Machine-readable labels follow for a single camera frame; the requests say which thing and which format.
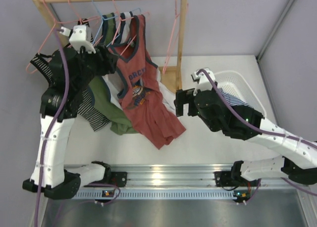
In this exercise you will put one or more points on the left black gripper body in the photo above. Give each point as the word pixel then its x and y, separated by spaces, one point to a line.
pixel 106 63

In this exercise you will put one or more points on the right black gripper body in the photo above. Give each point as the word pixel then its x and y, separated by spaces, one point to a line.
pixel 185 97

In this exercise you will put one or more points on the red tank top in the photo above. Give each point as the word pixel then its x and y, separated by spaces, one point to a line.
pixel 140 98

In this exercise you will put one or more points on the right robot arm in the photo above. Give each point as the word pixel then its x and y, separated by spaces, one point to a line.
pixel 297 158

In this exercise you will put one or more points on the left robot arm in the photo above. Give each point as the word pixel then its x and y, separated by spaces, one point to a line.
pixel 50 176

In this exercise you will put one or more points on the green tank top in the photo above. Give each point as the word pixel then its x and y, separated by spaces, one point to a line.
pixel 104 92

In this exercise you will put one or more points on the black white striped tank top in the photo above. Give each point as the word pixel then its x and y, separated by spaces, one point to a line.
pixel 68 74

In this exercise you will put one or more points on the blue striped garment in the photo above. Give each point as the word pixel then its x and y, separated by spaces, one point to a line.
pixel 232 100

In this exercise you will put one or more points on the white plastic laundry basket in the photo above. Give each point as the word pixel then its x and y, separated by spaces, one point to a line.
pixel 233 83

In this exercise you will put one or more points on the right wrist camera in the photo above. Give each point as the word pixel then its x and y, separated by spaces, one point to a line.
pixel 203 84

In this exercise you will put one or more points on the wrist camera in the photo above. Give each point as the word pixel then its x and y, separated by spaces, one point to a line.
pixel 79 38
pixel 203 84

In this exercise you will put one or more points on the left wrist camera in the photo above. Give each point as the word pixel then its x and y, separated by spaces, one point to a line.
pixel 79 38

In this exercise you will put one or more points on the blue wire hanger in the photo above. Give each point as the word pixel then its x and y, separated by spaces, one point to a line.
pixel 104 19

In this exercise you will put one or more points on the aluminium mounting rail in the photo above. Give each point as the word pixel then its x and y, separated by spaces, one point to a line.
pixel 170 176

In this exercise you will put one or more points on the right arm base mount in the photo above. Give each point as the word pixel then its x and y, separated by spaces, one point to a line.
pixel 233 178

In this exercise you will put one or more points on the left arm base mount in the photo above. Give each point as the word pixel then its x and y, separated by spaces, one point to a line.
pixel 116 178

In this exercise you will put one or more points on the slotted cable duct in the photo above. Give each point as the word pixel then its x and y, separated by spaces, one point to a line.
pixel 160 194

